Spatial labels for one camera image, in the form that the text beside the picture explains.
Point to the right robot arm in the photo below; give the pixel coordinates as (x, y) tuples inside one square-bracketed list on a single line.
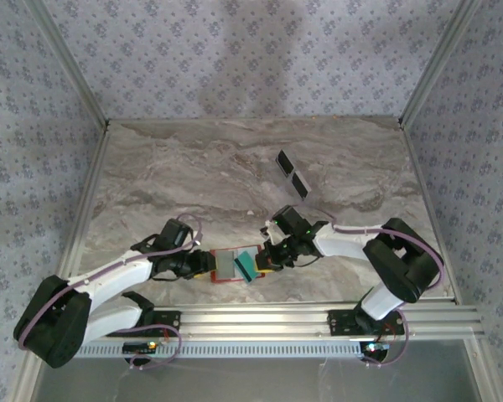
[(402, 268)]

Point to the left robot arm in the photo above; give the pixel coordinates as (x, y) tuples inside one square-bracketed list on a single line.
[(50, 326)]

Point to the small circuit board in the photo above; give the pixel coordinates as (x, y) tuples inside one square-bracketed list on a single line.
[(138, 347), (375, 347)]

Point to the red leather card holder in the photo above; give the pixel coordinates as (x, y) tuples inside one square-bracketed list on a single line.
[(226, 282)]

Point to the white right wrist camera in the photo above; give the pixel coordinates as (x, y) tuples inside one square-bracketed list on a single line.
[(269, 230)]

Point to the teal credit card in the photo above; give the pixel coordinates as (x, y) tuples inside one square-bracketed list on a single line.
[(245, 268)]

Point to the grey metal lower panel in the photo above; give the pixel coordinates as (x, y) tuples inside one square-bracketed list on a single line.
[(255, 381)]

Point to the aluminium frame post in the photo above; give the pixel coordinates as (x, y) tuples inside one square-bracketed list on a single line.
[(436, 63), (71, 63)]

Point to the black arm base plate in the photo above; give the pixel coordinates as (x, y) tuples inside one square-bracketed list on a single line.
[(339, 324), (174, 317)]

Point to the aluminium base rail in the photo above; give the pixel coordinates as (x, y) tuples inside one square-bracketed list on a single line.
[(255, 320)]

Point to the aluminium side rail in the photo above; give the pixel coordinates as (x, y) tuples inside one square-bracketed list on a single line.
[(95, 167), (417, 167)]

